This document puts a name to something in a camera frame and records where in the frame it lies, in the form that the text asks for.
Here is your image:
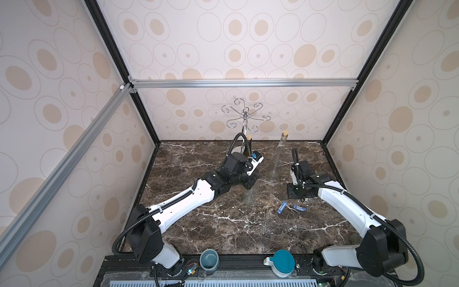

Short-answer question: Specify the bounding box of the clear bottle black cap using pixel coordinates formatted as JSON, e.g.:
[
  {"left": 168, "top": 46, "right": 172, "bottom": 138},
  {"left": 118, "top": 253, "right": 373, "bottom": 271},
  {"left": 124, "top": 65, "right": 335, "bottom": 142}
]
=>
[{"left": 243, "top": 181, "right": 259, "bottom": 206}]

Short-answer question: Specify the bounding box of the dark green wine bottle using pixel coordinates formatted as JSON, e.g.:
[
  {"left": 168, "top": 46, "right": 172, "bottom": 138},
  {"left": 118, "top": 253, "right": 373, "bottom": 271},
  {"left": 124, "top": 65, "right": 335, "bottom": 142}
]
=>
[{"left": 243, "top": 135, "right": 252, "bottom": 157}]

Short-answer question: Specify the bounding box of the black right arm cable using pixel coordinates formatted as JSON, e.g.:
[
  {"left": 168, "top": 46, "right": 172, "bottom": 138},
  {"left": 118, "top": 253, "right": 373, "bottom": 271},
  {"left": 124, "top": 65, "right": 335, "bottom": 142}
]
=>
[{"left": 291, "top": 146, "right": 426, "bottom": 287}]

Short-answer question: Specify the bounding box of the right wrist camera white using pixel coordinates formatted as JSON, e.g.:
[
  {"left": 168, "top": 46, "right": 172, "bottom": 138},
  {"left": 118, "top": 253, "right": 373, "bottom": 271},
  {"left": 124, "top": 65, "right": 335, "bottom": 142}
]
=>
[{"left": 290, "top": 170, "right": 298, "bottom": 185}]

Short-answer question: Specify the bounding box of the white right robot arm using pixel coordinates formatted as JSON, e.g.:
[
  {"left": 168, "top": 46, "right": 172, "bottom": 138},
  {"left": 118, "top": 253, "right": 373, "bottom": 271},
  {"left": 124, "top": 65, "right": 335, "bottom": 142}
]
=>
[{"left": 287, "top": 161, "right": 408, "bottom": 277}]

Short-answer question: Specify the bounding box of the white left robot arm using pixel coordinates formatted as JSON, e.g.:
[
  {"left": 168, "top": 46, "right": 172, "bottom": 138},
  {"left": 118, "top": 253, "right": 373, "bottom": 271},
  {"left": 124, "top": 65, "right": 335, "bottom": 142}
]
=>
[{"left": 121, "top": 151, "right": 264, "bottom": 269}]

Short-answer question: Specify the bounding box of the horizontal aluminium rail back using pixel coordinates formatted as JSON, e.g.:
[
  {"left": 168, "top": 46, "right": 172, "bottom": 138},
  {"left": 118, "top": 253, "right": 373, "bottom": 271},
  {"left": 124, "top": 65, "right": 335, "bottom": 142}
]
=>
[{"left": 132, "top": 78, "right": 359, "bottom": 88}]

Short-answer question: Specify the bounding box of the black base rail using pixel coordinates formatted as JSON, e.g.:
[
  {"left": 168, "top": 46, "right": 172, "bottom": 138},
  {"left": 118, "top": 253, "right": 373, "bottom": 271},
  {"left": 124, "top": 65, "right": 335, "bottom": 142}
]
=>
[{"left": 94, "top": 255, "right": 395, "bottom": 287}]

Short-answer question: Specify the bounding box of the teal lid white container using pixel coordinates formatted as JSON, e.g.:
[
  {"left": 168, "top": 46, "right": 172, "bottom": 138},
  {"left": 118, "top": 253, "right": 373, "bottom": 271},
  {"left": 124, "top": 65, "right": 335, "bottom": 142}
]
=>
[{"left": 263, "top": 250, "right": 296, "bottom": 278}]

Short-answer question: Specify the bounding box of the chrome glass rack stand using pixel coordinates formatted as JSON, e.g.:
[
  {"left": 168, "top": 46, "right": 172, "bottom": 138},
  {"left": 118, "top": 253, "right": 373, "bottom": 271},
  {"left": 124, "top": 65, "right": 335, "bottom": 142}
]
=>
[{"left": 221, "top": 98, "right": 271, "bottom": 136}]

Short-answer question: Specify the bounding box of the grey teal cup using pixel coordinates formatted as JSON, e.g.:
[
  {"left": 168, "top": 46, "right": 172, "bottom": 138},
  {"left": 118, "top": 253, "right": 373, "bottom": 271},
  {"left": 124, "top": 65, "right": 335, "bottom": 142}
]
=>
[{"left": 200, "top": 249, "right": 219, "bottom": 273}]

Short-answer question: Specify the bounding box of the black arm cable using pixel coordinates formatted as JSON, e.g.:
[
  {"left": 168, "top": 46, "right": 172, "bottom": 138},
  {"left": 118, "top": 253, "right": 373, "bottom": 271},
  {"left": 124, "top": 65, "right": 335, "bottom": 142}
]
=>
[
  {"left": 291, "top": 146, "right": 426, "bottom": 287},
  {"left": 112, "top": 132, "right": 250, "bottom": 256}
]

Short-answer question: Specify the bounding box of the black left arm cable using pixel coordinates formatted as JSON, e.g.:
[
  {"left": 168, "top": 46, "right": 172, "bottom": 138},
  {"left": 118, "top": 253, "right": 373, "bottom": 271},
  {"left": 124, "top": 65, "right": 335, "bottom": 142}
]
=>
[{"left": 112, "top": 132, "right": 250, "bottom": 256}]

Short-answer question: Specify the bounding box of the clear glass bottle cork stopper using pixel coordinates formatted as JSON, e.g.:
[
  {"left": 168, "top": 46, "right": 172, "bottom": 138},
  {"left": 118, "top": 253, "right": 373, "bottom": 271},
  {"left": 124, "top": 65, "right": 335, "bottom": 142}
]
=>
[{"left": 270, "top": 130, "right": 289, "bottom": 179}]

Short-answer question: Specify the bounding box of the aluminium rail left side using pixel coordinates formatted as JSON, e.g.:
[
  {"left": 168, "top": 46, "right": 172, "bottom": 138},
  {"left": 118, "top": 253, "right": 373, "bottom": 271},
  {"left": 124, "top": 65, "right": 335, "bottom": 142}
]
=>
[{"left": 1, "top": 83, "right": 133, "bottom": 269}]

